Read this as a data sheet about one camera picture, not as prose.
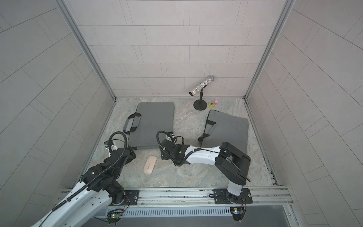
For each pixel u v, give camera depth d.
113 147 0.65
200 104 1.11
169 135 0.74
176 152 0.63
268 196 0.73
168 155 0.63
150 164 0.81
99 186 0.50
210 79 0.99
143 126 0.97
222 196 0.71
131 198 0.71
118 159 0.52
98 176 0.49
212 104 1.11
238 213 0.68
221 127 0.94
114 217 0.64
